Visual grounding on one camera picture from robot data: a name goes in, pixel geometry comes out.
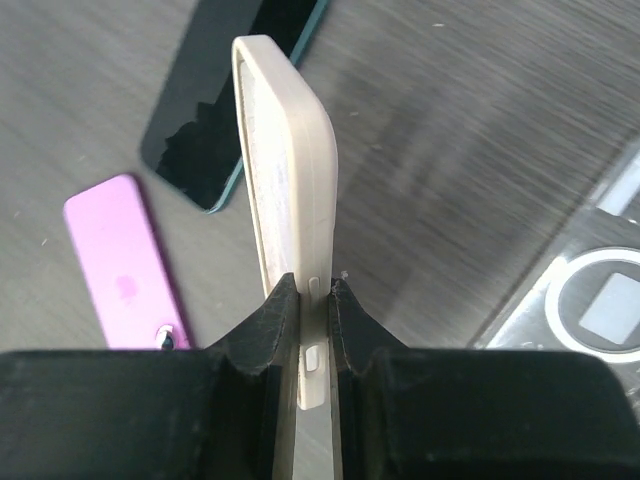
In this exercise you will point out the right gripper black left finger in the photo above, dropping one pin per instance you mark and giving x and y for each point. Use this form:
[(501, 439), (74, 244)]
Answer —
[(227, 411)]

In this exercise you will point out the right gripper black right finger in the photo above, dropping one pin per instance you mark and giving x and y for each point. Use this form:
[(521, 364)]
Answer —
[(409, 413)]

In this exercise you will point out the black smartphone gold edge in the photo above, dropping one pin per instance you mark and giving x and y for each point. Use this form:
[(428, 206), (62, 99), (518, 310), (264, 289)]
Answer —
[(123, 268)]

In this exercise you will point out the clear phone case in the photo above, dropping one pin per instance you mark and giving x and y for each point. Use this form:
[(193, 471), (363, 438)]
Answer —
[(583, 293)]

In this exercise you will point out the teal smartphone black screen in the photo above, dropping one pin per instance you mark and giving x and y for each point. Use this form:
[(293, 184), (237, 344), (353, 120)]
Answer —
[(191, 140)]

